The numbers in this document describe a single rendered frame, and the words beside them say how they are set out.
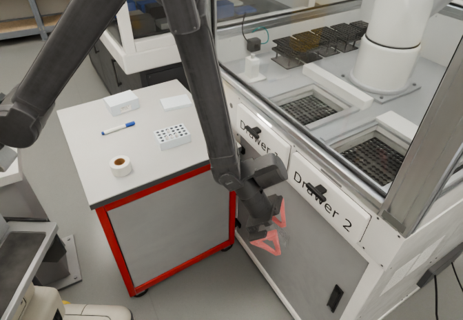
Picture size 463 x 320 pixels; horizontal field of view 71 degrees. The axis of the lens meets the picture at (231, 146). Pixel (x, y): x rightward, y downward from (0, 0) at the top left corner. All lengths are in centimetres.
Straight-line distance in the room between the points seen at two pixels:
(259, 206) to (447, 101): 42
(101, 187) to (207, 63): 77
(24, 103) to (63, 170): 189
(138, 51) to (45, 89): 112
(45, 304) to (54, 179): 159
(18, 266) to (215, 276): 121
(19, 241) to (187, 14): 53
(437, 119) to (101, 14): 59
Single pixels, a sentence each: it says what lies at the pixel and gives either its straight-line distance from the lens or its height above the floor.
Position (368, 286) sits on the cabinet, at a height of 68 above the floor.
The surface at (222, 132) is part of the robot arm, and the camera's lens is 61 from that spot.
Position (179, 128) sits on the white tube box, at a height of 80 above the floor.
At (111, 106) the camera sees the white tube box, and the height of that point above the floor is 81.
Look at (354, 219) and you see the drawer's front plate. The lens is 93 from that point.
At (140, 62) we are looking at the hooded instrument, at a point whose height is 85.
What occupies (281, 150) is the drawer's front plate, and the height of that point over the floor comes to 90.
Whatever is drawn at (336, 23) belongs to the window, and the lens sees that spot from 82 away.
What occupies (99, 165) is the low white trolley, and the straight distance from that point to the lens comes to 128.
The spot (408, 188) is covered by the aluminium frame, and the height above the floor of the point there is 107.
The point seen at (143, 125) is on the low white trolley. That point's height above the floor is 76.
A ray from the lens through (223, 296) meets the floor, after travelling 175.
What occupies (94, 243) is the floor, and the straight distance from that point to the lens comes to 202.
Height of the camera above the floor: 158
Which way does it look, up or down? 40 degrees down
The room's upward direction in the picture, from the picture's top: 1 degrees clockwise
